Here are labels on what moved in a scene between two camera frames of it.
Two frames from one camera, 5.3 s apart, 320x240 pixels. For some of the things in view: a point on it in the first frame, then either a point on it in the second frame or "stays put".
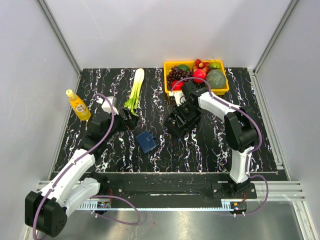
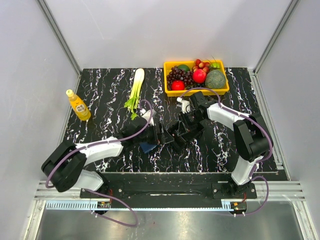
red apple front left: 178,86 stays put
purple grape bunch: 176,74 stays put
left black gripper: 130,123 → 157,139
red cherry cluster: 199,65 stays put
